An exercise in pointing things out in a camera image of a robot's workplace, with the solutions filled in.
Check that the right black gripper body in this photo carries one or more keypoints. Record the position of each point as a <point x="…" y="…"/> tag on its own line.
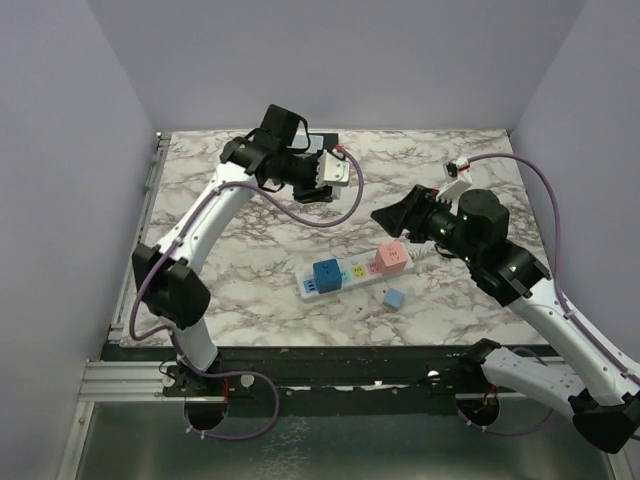
<point x="421" y="231"/>

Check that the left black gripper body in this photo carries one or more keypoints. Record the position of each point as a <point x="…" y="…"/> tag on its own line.
<point x="303" y="178"/>

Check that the pink cube socket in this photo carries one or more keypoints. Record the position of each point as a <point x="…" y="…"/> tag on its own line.
<point x="391" y="258"/>

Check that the white multicolour power strip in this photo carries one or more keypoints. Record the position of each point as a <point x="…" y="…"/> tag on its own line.
<point x="357" y="271"/>

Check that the light blue plug adapter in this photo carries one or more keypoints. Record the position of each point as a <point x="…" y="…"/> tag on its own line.
<point x="393" y="299"/>

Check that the dark blue cube socket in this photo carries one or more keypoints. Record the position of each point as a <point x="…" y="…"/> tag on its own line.
<point x="327" y="276"/>

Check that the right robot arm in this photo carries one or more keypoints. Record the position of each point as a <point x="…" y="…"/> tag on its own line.
<point x="601" y="395"/>

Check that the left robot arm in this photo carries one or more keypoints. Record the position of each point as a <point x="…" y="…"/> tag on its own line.
<point x="167" y="274"/>

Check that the black foam mat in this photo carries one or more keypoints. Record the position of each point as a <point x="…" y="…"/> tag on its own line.
<point x="325" y="140"/>

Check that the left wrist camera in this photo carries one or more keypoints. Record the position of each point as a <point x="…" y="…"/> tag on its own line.
<point x="332" y="171"/>

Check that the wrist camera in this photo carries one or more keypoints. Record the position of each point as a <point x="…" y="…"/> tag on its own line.
<point x="458" y="180"/>
<point x="332" y="171"/>

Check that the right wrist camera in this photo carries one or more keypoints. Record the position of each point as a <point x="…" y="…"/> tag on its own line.
<point x="458" y="180"/>

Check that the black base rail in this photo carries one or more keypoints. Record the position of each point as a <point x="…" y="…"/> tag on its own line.
<point x="315" y="405"/>

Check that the aluminium frame rail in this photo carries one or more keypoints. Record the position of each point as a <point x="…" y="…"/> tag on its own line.
<point x="125" y="382"/>

